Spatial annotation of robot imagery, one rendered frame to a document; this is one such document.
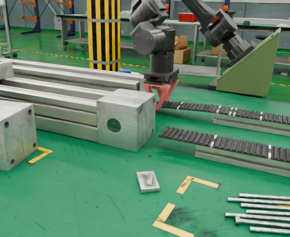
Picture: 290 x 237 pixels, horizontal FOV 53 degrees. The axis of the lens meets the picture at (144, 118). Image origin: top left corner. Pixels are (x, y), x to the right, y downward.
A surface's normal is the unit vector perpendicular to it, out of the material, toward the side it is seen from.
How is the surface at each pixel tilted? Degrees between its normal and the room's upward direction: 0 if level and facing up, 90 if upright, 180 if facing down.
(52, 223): 0
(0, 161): 90
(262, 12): 90
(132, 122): 90
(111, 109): 90
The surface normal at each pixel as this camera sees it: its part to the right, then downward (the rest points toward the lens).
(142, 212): 0.03, -0.93
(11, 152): 0.97, 0.11
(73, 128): -0.39, 0.33
